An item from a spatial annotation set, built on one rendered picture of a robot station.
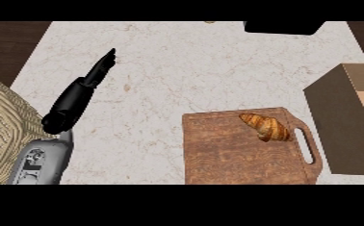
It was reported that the brown wooden cutting board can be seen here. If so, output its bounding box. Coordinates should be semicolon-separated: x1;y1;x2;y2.
181;106;324;186

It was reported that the brown cardboard box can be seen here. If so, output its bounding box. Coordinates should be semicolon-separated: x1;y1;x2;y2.
302;63;364;176

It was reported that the golden brown croissant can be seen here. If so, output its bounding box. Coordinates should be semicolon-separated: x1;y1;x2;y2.
237;113;293;143

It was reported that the black appliance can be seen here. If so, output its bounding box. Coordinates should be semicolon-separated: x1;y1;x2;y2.
242;21;327;37

